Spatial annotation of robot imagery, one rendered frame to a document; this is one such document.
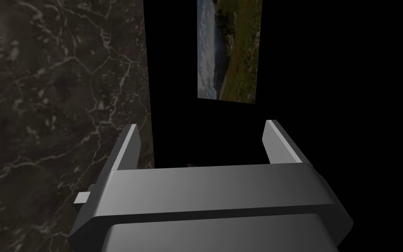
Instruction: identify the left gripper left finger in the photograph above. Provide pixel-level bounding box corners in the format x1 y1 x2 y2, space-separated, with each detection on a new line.
105 123 142 172

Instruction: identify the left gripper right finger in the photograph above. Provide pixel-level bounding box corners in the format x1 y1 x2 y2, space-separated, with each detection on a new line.
261 119 310 165

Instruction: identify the landscape picture on wall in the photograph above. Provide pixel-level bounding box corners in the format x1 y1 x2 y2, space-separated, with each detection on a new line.
197 0 263 105

